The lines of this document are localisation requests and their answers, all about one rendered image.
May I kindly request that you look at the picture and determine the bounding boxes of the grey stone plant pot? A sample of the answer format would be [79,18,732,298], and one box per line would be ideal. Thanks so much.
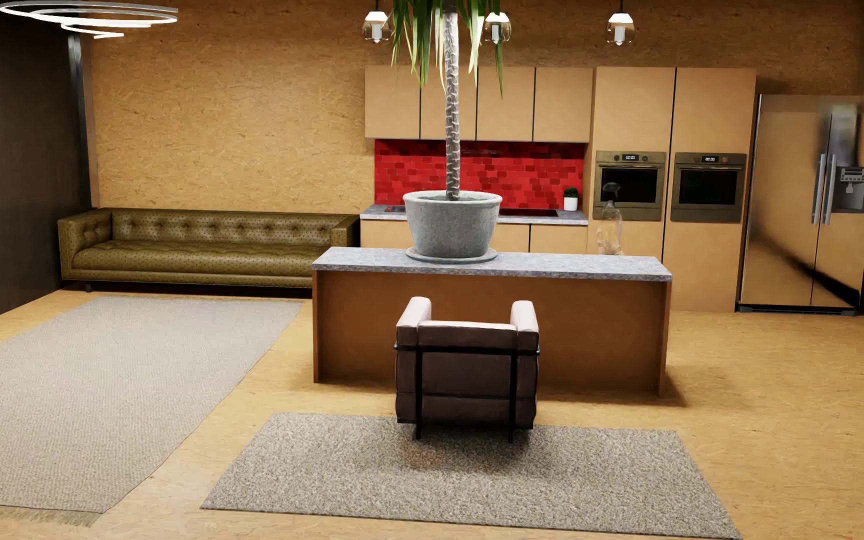
[402,189,504,264]

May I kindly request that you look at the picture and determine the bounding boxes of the small grey shaggy rug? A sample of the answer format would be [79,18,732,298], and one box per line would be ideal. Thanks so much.
[200,411,744,540]

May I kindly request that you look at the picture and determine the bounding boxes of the built-in wall oven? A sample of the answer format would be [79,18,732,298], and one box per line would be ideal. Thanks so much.
[670,152,748,225]
[593,150,667,222]

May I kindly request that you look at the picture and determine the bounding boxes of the large beige rug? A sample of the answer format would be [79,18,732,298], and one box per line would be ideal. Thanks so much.
[0,294,305,528]

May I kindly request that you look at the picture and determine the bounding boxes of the glass pendant lamp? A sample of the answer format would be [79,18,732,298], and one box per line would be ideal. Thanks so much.
[606,0,636,47]
[362,0,393,45]
[482,0,513,45]

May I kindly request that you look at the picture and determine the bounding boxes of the tall palm plant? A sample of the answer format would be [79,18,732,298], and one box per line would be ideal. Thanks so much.
[389,0,507,202]

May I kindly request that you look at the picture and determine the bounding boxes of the stainless steel refrigerator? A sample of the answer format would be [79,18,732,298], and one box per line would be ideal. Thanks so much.
[736,93,864,315]

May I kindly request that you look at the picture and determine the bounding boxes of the olive tufted leather sofa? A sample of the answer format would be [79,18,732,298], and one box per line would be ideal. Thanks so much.
[57,207,360,292]

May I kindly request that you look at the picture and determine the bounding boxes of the brown leather armchair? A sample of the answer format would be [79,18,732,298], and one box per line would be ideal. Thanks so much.
[393,296,541,443]

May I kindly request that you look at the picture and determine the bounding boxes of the wooden upper wall cabinets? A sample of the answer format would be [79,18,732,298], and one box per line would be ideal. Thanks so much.
[364,64,595,144]

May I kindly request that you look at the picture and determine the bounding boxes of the tall wooden oven cabinet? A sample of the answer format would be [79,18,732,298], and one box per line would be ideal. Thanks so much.
[587,66,758,314]

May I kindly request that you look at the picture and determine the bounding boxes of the clear spray bottle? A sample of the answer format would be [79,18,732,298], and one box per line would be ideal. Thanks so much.
[596,181,624,257]

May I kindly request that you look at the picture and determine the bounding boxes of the kitchen island with stone top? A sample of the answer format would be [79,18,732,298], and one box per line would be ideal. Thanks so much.
[311,246,674,398]

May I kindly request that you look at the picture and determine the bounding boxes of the ring ceiling lamp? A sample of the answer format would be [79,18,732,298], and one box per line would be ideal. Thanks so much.
[0,0,180,41]

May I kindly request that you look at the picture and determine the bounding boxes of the kitchen counter with base cabinets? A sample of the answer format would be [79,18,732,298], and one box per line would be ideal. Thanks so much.
[359,204,590,255]

